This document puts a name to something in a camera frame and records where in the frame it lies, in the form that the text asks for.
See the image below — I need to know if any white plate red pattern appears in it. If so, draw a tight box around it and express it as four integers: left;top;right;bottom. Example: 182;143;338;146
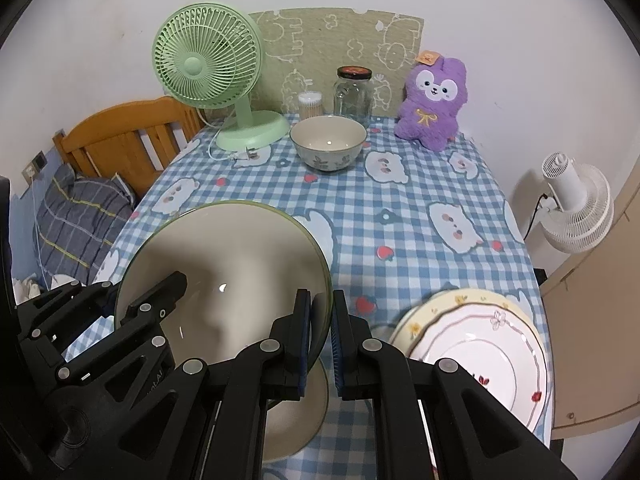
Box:
409;304;548;430

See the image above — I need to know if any floral ceramic bowl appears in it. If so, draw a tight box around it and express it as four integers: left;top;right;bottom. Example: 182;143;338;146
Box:
115;200;334;462
290;115;368;172

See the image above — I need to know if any yellow floral plate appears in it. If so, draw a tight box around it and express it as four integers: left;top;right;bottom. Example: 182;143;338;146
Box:
390;288;550;424

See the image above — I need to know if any white crumpled cloth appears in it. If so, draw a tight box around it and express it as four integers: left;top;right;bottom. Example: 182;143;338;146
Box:
12;275;52;304

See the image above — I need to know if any grey plaid pillow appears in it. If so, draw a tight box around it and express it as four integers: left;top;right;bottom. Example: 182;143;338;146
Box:
34;164;137;288

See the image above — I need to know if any beige round cabinet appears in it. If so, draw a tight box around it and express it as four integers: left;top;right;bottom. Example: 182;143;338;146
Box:
540;167;639;439

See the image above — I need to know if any blue checkered tablecloth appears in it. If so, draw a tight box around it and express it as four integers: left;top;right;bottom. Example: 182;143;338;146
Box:
64;112;554;480

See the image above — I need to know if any white standing fan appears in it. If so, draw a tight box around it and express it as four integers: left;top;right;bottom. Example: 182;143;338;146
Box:
523;152;614;255

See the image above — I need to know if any toothpick holder jar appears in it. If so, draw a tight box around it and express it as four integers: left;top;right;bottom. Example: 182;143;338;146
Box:
297;91;324;120

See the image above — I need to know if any green desk fan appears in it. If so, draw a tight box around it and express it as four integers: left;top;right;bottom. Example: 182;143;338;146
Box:
152;2;290;152

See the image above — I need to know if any glass jar black lid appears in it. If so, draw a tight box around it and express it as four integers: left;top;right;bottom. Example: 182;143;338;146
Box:
333;65;372;129

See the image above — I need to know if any purple plush toy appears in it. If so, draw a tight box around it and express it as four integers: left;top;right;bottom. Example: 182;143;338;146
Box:
394;50;468;152

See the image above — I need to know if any wall power socket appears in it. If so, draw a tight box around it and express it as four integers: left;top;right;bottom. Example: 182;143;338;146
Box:
22;151;48;183

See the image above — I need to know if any white green fan cable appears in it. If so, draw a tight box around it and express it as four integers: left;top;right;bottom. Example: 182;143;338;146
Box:
196;106;271;166

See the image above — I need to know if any black fan power cable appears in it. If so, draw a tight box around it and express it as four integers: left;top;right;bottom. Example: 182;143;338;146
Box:
524;192;551;241

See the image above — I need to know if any green patterned wall mat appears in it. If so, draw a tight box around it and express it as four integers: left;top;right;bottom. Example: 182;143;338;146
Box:
250;8;424;116

